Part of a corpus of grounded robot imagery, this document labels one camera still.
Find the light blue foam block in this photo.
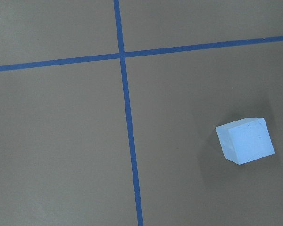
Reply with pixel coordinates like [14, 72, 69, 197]
[216, 118, 275, 165]

